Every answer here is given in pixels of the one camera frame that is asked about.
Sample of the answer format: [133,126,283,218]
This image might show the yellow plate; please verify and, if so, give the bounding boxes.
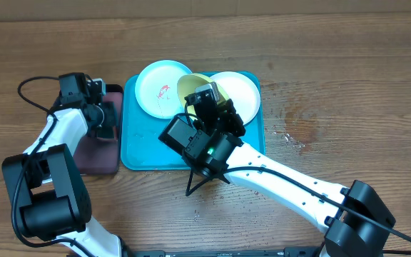
[177,73,230,114]

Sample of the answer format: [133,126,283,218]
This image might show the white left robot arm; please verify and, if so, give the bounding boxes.
[1,101,132,256]

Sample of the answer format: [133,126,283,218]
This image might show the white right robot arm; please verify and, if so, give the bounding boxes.
[180,90,395,256]

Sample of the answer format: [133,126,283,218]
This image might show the light blue plate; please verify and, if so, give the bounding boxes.
[135,60,192,119]

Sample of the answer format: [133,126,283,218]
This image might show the teal plastic tray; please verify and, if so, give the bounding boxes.
[121,74,265,171]

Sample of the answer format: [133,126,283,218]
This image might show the white plate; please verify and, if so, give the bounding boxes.
[211,71,261,126]

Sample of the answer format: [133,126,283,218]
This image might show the black tray with pink water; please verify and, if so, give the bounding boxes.
[73,84,123,175]

